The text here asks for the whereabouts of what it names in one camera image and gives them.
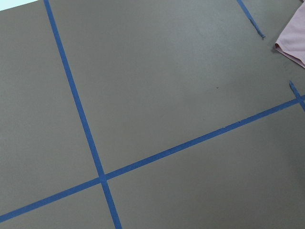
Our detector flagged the pink Snoopy t-shirt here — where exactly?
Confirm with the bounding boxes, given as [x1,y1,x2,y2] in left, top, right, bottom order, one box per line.
[274,2,305,68]

